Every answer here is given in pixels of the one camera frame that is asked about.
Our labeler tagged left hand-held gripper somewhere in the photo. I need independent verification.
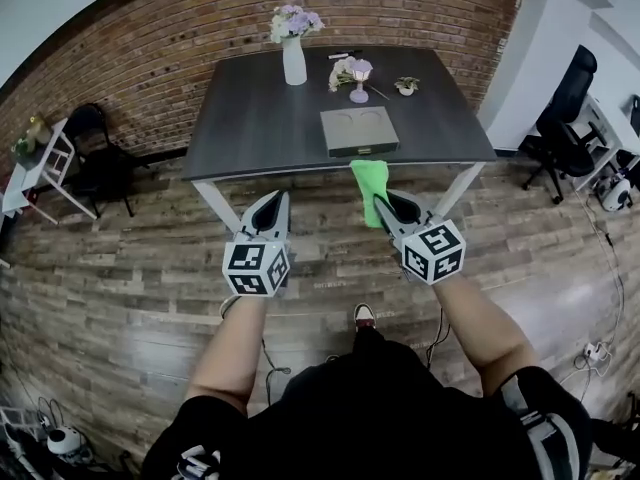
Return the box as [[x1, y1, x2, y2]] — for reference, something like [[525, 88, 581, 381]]
[[222, 191, 294, 299]]

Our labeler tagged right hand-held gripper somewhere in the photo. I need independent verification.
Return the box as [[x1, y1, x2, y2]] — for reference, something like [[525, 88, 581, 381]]
[[373, 190, 468, 287]]

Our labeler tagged green cloth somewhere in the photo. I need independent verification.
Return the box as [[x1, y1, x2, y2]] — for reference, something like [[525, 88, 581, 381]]
[[349, 159, 391, 230]]

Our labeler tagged grey box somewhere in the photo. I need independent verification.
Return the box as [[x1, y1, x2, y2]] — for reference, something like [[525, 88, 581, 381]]
[[319, 106, 402, 160]]

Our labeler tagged person's left forearm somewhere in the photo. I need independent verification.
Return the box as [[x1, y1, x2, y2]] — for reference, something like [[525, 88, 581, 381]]
[[185, 295, 269, 417]]

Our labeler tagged person's right forearm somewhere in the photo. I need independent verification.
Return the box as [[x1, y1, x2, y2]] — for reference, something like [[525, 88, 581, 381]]
[[430, 272, 542, 399]]

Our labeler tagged dark wooden table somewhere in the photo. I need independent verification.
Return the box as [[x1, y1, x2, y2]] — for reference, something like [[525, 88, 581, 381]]
[[180, 45, 499, 232]]

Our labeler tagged person's red white shoe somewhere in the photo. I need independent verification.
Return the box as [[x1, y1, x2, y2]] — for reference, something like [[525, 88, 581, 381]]
[[352, 302, 378, 331]]

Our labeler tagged small potted plant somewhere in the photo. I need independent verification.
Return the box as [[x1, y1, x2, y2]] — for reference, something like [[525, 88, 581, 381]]
[[393, 75, 422, 98]]

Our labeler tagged purple table lamp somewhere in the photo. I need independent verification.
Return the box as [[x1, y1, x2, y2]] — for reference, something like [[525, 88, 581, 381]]
[[348, 59, 374, 105]]

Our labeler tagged loose white flower bunch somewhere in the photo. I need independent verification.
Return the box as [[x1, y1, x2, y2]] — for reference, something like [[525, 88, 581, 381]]
[[327, 56, 392, 101]]

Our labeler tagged white ribbed vase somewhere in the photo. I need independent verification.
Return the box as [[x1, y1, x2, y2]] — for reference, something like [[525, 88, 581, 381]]
[[282, 36, 308, 87]]

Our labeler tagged black metal chair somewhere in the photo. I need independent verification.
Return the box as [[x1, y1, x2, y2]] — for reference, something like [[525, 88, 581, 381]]
[[64, 102, 151, 219]]

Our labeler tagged black office chair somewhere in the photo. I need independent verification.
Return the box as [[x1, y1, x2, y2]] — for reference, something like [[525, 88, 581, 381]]
[[519, 44, 609, 206]]

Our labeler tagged purple and white flower bouquet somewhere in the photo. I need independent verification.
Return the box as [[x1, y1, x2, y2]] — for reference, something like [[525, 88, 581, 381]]
[[269, 3, 326, 45]]

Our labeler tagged person's black clothing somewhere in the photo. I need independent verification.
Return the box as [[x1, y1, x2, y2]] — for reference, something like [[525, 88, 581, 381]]
[[141, 324, 594, 480]]

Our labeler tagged white round device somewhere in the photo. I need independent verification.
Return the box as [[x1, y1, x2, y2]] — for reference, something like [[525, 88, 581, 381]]
[[46, 426, 84, 456], [593, 174, 633, 213]]

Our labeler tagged white desk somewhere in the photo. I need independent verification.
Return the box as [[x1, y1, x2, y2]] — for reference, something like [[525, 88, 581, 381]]
[[569, 92, 640, 192]]

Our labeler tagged white side table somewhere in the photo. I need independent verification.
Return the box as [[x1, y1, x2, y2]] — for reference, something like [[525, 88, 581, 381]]
[[0, 117, 99, 225]]

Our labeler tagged white power strip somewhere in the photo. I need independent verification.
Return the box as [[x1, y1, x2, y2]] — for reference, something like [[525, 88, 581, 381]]
[[584, 341, 613, 365]]

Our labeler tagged yellow green plant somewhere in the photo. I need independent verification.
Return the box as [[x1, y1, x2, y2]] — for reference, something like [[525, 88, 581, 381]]
[[10, 112, 52, 157]]

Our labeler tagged wrist bracelet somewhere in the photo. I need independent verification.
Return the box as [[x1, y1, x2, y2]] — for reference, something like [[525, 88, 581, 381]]
[[218, 294, 243, 320]]

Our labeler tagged black thin cable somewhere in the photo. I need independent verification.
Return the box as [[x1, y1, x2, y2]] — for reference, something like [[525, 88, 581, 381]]
[[424, 307, 452, 370], [262, 336, 293, 405]]

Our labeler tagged long floor cable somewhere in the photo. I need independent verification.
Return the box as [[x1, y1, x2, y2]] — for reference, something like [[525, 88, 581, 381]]
[[573, 186, 628, 389]]

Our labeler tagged grey shoulder strap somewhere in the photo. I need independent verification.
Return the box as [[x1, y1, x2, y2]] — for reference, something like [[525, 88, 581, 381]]
[[175, 444, 222, 480], [499, 372, 572, 480]]

